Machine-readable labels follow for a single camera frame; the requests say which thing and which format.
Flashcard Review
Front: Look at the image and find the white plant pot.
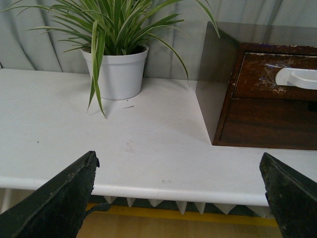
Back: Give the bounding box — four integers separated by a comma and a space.
81, 44, 150, 101

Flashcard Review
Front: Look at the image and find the green spider plant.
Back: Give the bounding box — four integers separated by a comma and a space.
0, 0, 220, 119

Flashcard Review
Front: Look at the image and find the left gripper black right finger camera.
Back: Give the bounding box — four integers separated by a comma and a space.
260, 153, 317, 238

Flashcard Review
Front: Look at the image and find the scratched wooden drawer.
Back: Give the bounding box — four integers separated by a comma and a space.
233, 53, 317, 101

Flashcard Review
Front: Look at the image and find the dark wooden drawer cabinet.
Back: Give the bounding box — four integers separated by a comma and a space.
196, 22, 317, 146

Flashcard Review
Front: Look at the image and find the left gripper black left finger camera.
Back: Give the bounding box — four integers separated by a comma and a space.
0, 151, 100, 238

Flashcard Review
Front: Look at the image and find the dark wooden lower drawer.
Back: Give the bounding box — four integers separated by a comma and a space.
217, 99, 317, 150

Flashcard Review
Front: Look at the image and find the white drawer handle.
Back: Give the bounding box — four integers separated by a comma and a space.
275, 68, 317, 90

